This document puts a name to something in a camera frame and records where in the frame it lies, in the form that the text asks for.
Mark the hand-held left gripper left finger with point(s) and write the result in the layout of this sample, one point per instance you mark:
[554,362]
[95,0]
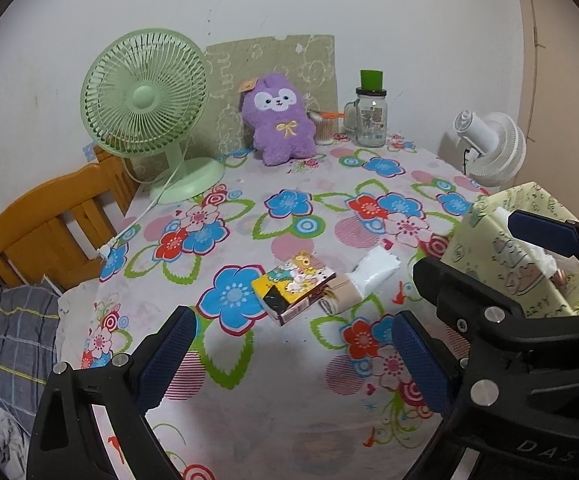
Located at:
[169,355]

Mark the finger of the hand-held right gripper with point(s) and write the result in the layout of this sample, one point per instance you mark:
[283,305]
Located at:
[474,300]
[544,235]

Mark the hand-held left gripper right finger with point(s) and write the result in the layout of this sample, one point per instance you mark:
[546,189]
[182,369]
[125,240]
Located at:
[419,365]

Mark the cartoon print fabric storage box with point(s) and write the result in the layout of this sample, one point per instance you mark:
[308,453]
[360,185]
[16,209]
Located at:
[479,250]

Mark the white circulator fan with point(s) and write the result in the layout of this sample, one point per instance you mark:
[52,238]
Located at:
[499,150]

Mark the beige roll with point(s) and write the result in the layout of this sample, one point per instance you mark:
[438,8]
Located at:
[344,294]

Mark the white plastic packet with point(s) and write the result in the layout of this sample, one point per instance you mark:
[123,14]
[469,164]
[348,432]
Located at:
[374,270]

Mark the floral tablecloth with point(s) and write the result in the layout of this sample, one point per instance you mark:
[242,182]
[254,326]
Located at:
[289,375]

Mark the beige door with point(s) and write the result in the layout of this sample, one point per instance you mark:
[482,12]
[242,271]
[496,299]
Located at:
[569,110]

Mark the colourful cartoon small box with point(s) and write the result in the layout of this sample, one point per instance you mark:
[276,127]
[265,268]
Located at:
[294,285]

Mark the grey plaid blanket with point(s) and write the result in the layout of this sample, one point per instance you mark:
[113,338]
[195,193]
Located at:
[14,340]

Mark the white crumpled cloth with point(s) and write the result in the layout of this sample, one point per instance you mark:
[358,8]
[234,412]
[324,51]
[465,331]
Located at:
[4,440]

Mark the orange wooden chair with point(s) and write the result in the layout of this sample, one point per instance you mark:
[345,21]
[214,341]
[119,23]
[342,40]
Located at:
[34,210]

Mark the glass mug jar green lid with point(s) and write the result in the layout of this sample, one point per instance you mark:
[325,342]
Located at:
[372,120]

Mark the clear jar with orange lid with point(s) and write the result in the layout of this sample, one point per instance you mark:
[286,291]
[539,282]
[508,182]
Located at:
[323,132]

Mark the purple plush toy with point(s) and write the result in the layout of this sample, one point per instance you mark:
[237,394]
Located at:
[279,140]

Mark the green desk fan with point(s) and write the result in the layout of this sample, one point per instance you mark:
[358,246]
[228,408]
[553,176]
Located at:
[144,97]

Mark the green cartoon print board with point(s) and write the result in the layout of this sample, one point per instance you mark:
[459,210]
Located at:
[294,55]

